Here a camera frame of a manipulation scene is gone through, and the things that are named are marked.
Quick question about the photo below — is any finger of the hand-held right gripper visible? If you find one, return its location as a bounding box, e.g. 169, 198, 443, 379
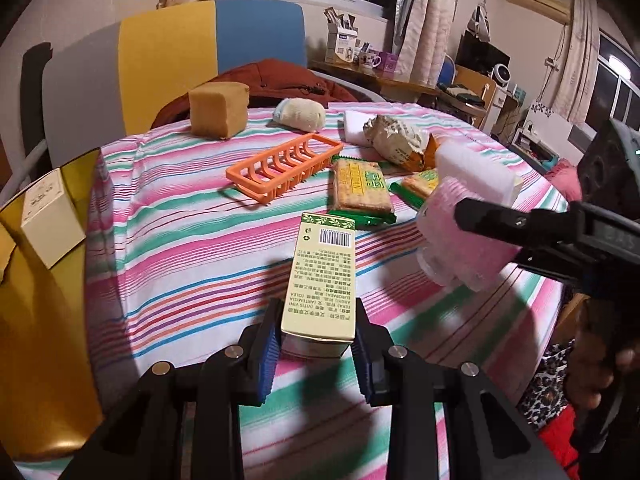
515, 247, 591, 291
454, 197, 588, 252

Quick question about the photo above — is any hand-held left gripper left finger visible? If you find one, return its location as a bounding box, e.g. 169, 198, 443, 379
60, 298, 285, 480

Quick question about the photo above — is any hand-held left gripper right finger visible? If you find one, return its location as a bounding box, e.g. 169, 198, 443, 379
352, 310, 571, 480

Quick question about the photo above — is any thick white sponge block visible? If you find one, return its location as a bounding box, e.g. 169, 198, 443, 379
435, 141, 523, 206

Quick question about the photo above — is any pink fluffy cloth pack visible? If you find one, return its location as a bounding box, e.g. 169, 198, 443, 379
415, 176, 523, 293

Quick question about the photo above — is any green cracker packet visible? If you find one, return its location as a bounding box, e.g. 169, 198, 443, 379
330, 156, 397, 226
389, 169, 441, 211

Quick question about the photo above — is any green and cream carton box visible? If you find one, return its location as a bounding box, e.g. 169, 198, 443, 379
280, 212, 357, 358

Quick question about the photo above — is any snack packet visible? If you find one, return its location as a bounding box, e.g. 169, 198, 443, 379
362, 114, 441, 173

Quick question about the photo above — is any orange plastic rack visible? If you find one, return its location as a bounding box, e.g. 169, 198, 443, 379
225, 132, 344, 206

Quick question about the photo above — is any yellow container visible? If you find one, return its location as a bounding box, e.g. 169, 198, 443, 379
0, 149, 103, 461

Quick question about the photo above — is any brown sponge cube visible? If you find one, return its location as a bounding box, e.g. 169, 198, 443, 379
188, 81, 251, 141

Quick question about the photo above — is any person's right hand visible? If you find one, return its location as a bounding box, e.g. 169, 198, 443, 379
565, 330, 640, 411

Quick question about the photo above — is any pink pillow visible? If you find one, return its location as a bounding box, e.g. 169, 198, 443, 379
542, 157, 583, 203

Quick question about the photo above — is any white low cabinet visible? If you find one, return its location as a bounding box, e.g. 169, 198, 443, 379
520, 105, 571, 153

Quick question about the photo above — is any wooden chair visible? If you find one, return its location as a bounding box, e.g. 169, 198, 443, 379
455, 65, 498, 121

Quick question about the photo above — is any small white fan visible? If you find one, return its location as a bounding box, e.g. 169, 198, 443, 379
490, 62, 512, 91

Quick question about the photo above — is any dark side window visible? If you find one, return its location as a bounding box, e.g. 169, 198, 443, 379
585, 30, 640, 133

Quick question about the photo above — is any black monitor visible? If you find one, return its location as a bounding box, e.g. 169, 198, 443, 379
456, 32, 511, 78

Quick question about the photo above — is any wooden desk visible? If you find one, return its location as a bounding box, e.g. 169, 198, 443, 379
310, 57, 488, 111

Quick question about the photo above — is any red clothing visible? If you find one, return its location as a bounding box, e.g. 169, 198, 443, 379
537, 405, 581, 480

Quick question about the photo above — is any beige patterned curtain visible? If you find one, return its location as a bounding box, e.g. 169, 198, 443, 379
395, 0, 466, 86

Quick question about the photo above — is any yellow rolled sock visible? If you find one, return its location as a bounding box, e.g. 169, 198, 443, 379
272, 98, 327, 133

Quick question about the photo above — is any white carton with papers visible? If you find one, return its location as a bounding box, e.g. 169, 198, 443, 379
324, 7, 361, 65

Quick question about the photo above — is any small cream box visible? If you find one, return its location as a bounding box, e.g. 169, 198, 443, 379
20, 167, 87, 270

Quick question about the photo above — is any rust red jacket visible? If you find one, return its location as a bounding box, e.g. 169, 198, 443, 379
150, 58, 361, 128

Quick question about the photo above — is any grey yellow blue chair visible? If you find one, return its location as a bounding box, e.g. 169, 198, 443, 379
10, 0, 308, 196

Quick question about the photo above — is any wall air conditioner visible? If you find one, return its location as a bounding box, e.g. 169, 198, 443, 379
505, 0, 571, 23

